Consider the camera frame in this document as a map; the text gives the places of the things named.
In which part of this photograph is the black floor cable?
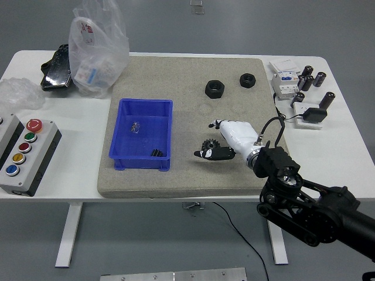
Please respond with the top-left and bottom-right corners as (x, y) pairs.
(212, 201), (270, 281)

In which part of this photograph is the clear bubble wrap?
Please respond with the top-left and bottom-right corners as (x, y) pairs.
(0, 77), (46, 114)

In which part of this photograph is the black plastic-wrapped part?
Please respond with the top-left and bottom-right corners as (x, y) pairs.
(40, 43), (73, 92)

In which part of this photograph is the black power adapter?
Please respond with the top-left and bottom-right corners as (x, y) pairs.
(303, 107), (328, 123)

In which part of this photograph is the white table leg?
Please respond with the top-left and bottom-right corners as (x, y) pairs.
(265, 218), (289, 265)
(54, 201), (83, 268)

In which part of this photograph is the thin black adapter cord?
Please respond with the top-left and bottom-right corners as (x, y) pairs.
(273, 93), (305, 122)

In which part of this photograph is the small white carton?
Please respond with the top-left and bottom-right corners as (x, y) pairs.
(268, 58), (300, 74)

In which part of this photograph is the large black gear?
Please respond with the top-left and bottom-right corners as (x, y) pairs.
(202, 138), (221, 152)

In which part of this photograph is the small black hex nut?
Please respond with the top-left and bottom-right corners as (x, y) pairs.
(239, 73), (258, 88)

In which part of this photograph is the silver metal plate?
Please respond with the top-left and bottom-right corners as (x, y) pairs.
(99, 267), (247, 281)

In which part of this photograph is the grey push-button control box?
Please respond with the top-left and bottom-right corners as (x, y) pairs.
(0, 119), (63, 197)

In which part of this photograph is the blue plastic box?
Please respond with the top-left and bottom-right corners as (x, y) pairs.
(108, 98), (173, 172)

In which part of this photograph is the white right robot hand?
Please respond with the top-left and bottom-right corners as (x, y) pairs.
(193, 118), (261, 161)

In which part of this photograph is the white circuit breaker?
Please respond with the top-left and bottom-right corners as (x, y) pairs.
(270, 71), (301, 101)

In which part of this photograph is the grey-brown mat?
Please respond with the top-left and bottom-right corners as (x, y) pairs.
(97, 56), (291, 199)

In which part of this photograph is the translucent white plastic bag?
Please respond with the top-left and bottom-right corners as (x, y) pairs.
(68, 0), (130, 100)

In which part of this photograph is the large black hex nut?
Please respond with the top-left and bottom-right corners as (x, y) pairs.
(204, 79), (226, 100)

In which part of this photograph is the white power socket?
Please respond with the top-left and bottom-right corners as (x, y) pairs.
(292, 102), (323, 129)

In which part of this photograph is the grey and black control box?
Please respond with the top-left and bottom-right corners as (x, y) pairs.
(0, 113), (26, 169)

